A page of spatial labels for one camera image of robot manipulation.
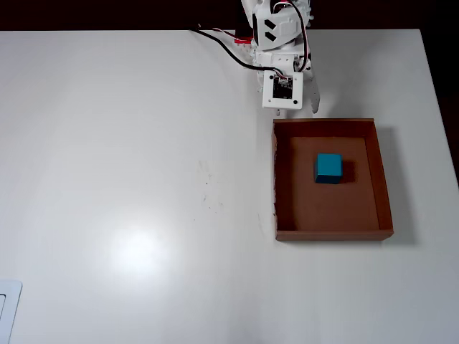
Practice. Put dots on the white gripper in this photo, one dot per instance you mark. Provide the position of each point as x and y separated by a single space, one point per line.
314 94

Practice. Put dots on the blue cube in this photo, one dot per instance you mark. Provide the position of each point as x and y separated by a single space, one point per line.
328 167

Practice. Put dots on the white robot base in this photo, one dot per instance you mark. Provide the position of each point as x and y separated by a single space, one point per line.
252 53

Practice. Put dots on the brown cardboard box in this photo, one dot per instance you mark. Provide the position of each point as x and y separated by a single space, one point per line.
376 197

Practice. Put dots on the red table clamp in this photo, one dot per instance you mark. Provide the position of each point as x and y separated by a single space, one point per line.
244 38

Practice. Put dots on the white flat device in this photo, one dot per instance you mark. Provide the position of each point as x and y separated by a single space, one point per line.
9 308

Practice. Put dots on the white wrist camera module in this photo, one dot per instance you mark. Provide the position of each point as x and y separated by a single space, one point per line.
283 89

